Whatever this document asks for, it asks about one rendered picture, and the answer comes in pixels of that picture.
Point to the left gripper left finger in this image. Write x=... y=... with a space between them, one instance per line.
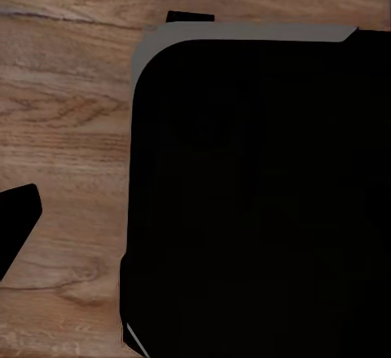
x=20 y=209

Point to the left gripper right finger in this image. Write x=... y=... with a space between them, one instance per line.
x=378 y=209

